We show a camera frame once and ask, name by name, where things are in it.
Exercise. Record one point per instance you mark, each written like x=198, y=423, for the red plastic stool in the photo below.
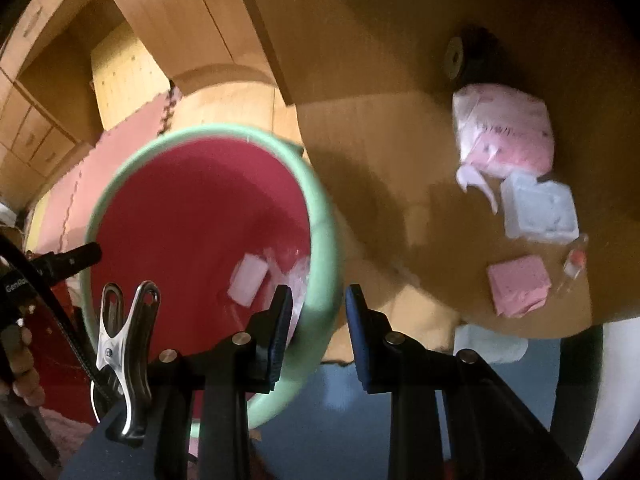
x=50, y=360

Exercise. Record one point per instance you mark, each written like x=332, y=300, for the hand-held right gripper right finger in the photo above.
x=357, y=342

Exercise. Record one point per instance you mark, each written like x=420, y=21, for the clear crumpled plastic bag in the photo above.
x=298, y=280

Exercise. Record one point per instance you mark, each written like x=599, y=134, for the green rimmed red trash bin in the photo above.
x=200, y=200

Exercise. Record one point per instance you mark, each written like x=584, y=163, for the metal spring clip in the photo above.
x=125, y=360

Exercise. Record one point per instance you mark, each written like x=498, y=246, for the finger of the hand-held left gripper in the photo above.
x=65, y=260

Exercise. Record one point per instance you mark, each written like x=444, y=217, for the white cardboard piece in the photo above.
x=248, y=278

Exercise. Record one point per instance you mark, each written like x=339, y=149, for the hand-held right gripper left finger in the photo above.
x=280, y=342

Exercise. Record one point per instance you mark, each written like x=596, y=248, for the person's left hand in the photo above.
x=25, y=375

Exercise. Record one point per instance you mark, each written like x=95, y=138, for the pink tissue pack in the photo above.
x=500, y=130

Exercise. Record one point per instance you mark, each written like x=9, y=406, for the black roll with metal disc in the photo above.
x=470, y=55

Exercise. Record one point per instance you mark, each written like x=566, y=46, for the white paper sheet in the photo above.
x=490, y=345

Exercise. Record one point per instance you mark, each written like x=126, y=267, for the wooden wardrobe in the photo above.
x=190, y=20

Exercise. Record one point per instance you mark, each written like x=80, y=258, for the yellow patterned floor mat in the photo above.
x=125, y=75

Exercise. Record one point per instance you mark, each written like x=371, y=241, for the dark table leg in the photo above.
x=575, y=385

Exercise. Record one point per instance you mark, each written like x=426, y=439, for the pink napkin stack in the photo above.
x=517, y=285

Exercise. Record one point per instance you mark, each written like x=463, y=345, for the pink foam floor mat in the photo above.
x=100, y=170

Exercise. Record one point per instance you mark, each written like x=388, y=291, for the small clear bottle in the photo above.
x=575, y=262

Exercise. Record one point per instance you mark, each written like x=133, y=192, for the wooden drawer desk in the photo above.
x=35, y=130

